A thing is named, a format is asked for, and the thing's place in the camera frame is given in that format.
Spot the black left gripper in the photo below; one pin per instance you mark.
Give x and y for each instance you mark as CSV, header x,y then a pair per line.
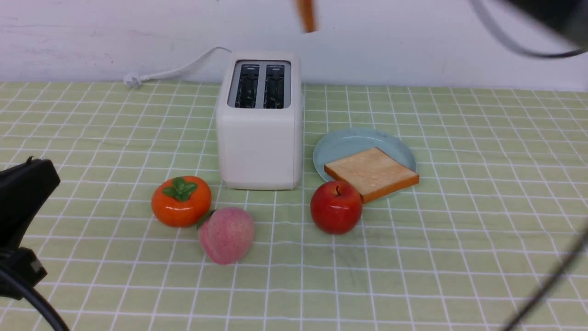
x,y
24,189

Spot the green checkered tablecloth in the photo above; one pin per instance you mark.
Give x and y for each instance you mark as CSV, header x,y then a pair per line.
x,y
503,189

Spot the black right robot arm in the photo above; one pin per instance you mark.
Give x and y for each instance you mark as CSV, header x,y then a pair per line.
x,y
566,18

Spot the orange persimmon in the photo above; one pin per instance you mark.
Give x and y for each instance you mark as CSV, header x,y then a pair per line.
x,y
182,202

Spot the light blue plate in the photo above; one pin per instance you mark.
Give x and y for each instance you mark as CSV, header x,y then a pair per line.
x,y
346,142

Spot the pink peach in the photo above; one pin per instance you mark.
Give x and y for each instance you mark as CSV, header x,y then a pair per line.
x,y
226,235

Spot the red apple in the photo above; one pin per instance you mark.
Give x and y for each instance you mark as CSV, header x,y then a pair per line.
x,y
336,207

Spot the white two-slot toaster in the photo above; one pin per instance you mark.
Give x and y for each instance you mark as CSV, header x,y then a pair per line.
x,y
259,121

